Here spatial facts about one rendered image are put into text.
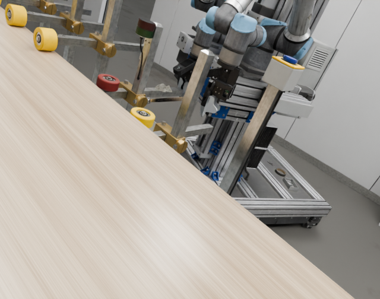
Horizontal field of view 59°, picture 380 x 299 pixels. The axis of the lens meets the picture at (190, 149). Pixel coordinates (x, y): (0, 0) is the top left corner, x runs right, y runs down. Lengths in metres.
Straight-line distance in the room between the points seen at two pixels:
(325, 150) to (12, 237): 3.48
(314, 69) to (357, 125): 1.66
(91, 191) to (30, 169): 0.13
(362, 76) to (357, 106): 0.29
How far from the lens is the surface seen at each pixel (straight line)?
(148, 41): 1.25
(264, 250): 0.75
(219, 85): 1.13
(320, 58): 2.14
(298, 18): 1.57
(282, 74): 0.92
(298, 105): 1.81
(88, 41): 1.46
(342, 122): 3.74
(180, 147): 1.17
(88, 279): 0.56
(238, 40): 1.10
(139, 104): 1.30
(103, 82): 1.24
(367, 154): 3.76
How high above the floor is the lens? 1.34
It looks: 27 degrees down
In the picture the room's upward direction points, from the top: 22 degrees clockwise
